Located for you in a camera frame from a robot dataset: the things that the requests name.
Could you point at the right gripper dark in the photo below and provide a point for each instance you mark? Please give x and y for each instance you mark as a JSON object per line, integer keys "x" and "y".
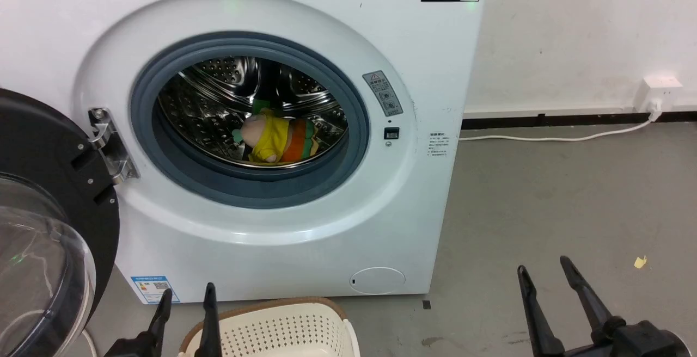
{"x": 648, "y": 342}

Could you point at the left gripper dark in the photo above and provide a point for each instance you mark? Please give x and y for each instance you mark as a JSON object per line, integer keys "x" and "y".
{"x": 130, "y": 348}

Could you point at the cream perforated laundry basket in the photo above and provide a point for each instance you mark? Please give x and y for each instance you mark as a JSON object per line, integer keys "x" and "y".
{"x": 283, "y": 330}

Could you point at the white washing machine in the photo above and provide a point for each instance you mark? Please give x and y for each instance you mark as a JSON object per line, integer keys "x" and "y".
{"x": 326, "y": 248}

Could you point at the yellow orange plush doll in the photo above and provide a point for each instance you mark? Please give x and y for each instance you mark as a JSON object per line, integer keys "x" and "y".
{"x": 275, "y": 138}

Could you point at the blue energy label sticker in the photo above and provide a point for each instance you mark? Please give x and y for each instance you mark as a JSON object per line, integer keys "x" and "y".
{"x": 154, "y": 287}

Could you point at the yellow paper scrap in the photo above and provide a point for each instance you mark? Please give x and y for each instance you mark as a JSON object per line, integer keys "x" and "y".
{"x": 640, "y": 262}

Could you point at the grey rubber door gasket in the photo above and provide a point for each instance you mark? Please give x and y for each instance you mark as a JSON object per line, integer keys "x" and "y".
{"x": 245, "y": 188}

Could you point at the black baseboard strip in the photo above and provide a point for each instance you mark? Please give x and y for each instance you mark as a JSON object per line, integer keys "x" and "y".
{"x": 572, "y": 119}

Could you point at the metal door hinge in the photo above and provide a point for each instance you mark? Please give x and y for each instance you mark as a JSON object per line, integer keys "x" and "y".
{"x": 111, "y": 147}

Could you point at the round white filter cover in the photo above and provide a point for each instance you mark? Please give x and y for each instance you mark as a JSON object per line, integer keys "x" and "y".
{"x": 377, "y": 280}

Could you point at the small printed text label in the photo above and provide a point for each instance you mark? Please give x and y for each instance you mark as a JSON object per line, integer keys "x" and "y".
{"x": 438, "y": 145}

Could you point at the perforated steel washer drum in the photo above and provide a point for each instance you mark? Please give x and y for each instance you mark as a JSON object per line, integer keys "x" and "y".
{"x": 207, "y": 106}

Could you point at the white power plug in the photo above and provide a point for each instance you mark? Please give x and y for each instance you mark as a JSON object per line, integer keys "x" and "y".
{"x": 655, "y": 108}

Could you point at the black washer door, clear glass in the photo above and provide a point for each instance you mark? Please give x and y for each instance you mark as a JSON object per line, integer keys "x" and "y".
{"x": 49, "y": 145}

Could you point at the black door latch socket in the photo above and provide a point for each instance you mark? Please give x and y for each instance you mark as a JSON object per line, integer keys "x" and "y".
{"x": 391, "y": 133}

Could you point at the grey warning sticker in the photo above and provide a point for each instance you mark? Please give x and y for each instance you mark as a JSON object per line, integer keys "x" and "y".
{"x": 384, "y": 93}

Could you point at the white wall socket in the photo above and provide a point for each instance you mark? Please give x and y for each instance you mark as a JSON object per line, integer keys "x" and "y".
{"x": 661, "y": 87}

